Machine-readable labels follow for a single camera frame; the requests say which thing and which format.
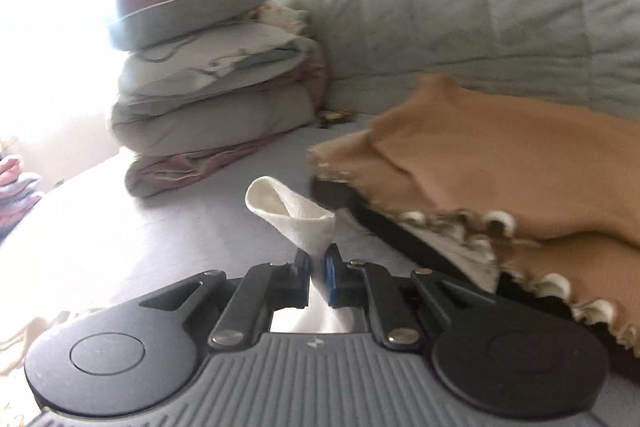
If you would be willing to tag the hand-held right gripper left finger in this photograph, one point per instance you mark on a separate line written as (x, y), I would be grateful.
(302, 279)

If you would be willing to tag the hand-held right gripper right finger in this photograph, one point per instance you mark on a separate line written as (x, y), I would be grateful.
(330, 279)

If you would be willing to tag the white shirt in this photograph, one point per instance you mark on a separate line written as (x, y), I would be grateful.
(300, 222)

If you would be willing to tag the tan ribbed frilled top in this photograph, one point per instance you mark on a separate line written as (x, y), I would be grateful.
(475, 157)

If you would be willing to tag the dark floral garment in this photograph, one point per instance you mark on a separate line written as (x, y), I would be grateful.
(370, 217)

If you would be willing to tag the grey fleece bed blanket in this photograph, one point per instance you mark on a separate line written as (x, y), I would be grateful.
(175, 237)

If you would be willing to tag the small brown patterned cloth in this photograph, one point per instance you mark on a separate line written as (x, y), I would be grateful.
(335, 117)

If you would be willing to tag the grey maroon folded duvet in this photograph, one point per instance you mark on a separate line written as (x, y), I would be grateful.
(215, 127)

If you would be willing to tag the grey printed folded quilt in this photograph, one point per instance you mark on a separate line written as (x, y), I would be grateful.
(210, 67)

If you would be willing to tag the cream floral cloth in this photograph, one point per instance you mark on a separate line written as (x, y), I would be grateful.
(282, 19)

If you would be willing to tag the pink grey folded blanket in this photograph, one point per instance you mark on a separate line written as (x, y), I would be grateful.
(17, 197)

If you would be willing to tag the bright window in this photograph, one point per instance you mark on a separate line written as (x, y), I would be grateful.
(50, 32)

